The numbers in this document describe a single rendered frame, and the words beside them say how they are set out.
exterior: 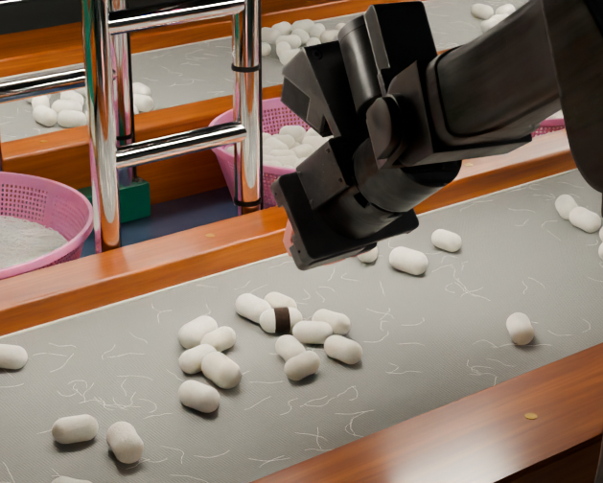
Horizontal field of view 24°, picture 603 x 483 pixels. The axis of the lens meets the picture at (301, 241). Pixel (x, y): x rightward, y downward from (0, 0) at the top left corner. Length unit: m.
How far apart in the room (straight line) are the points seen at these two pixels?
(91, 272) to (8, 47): 0.76
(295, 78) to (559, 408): 0.30
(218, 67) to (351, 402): 0.91
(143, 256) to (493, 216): 0.36
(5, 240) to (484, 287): 0.46
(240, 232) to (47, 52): 0.68
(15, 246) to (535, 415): 0.56
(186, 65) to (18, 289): 0.77
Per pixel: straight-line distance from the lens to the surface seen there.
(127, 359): 1.10
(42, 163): 1.49
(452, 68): 0.82
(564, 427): 0.96
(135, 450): 0.95
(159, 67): 1.87
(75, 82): 1.46
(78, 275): 1.18
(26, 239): 1.35
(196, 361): 1.06
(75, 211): 1.35
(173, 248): 1.23
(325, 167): 0.97
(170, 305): 1.18
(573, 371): 1.04
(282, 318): 1.12
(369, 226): 0.98
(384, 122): 0.86
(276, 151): 1.53
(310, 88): 0.99
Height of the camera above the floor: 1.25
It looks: 23 degrees down
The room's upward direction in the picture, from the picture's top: straight up
